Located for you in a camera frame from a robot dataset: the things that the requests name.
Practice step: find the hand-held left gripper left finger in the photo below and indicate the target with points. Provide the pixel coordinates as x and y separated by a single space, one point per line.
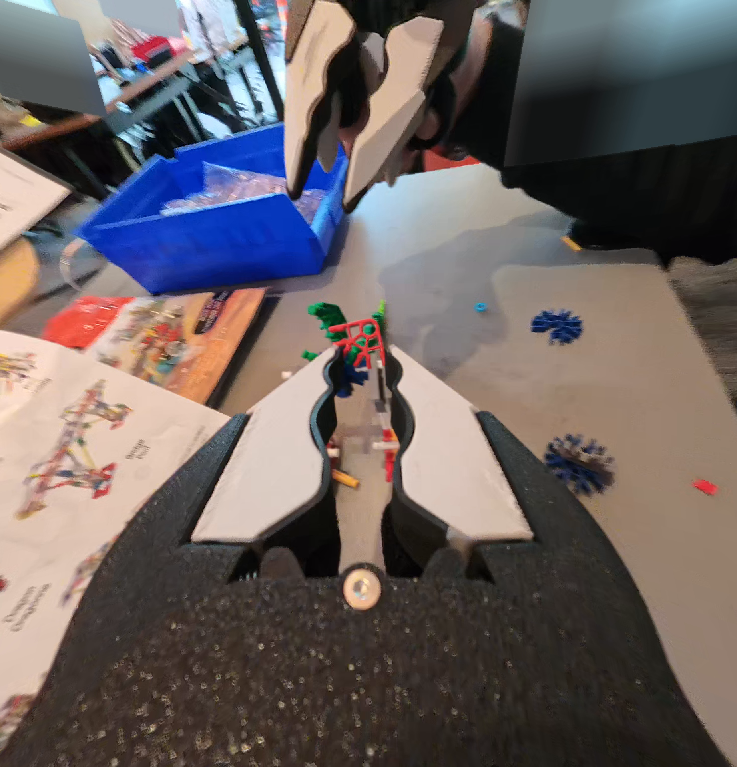
260 473

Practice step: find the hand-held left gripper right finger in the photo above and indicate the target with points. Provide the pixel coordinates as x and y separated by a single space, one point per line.
458 473

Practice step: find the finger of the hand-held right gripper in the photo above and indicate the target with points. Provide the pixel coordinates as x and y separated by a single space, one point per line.
311 72
404 78

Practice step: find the colourful toy construction model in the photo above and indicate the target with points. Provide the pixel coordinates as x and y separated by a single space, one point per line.
380 419

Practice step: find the red toy connector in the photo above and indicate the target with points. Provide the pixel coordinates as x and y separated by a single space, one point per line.
359 338

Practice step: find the person's right forearm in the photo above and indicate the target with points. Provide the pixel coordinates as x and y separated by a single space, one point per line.
614 201

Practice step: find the person's right hand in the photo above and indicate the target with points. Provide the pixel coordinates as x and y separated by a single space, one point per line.
477 48

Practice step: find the orange toy rod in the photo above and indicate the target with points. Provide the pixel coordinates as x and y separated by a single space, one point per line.
344 478

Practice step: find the blue and grey connector pair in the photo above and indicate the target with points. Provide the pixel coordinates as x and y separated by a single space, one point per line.
578 464

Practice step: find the clear plastic bag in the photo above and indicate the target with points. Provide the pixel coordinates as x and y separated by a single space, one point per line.
242 186

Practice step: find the orange toy set package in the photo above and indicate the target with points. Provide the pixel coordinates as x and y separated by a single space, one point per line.
164 341

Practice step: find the blue snowflake toy connector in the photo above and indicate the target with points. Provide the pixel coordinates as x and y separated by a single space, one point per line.
557 326

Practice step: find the background wooden table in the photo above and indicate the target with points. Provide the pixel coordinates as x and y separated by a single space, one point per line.
134 90

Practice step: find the printed instruction booklet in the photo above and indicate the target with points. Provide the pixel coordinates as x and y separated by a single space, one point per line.
75 479

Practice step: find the blue storage bin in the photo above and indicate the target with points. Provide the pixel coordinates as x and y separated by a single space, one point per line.
212 251

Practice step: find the short yellow toy rod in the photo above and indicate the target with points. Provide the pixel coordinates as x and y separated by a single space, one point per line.
571 243

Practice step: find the tiny red toy piece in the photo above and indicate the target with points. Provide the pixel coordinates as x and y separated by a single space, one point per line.
704 486

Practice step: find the printed task card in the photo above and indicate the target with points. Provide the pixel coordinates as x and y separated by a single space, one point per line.
15 192

